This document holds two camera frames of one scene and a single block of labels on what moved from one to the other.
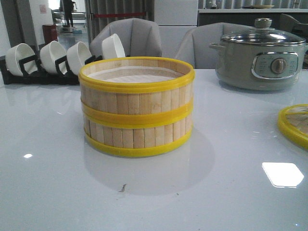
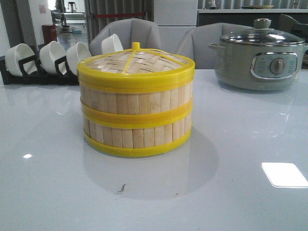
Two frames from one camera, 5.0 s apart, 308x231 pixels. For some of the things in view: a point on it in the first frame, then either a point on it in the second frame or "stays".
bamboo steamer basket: (136, 92) stays
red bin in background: (49, 33) stays
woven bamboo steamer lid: (292, 121) -> (135, 66)
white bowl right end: (112, 47) stays
